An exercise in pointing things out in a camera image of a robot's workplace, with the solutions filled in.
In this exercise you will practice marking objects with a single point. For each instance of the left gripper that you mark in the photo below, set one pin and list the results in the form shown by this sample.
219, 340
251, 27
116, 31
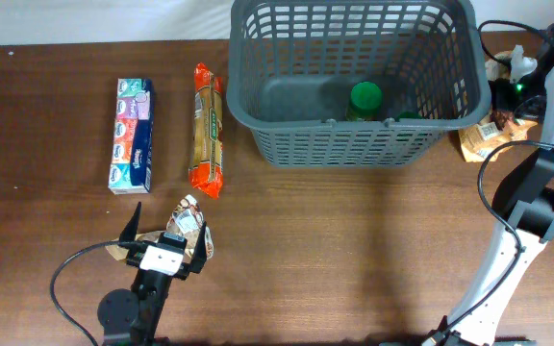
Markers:
198, 260

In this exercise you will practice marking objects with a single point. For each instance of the orange snack bag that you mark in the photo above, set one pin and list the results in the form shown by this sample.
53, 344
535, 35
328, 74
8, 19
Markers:
499, 126

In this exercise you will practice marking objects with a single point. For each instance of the red spaghetti packet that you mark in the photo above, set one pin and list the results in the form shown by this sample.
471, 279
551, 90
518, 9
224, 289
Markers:
206, 171

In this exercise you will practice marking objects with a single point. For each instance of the green lid peanut butter jar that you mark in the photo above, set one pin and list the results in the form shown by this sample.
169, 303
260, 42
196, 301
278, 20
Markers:
406, 135

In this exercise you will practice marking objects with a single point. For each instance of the green lid jar with label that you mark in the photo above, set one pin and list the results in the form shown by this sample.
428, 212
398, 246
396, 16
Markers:
365, 101

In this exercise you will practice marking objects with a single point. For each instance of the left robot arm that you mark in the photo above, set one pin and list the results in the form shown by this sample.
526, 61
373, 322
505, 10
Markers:
131, 316

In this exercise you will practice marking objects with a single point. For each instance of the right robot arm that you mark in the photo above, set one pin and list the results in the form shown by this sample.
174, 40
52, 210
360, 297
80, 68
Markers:
523, 207

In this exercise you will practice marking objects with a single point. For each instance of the brown white snack bag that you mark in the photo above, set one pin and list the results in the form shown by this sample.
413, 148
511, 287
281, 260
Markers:
186, 220

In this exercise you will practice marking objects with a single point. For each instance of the Kleenex tissue multipack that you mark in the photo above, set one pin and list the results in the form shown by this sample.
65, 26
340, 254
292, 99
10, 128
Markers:
131, 164

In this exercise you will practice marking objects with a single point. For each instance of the grey plastic basket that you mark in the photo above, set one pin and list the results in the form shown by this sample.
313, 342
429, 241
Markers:
292, 65

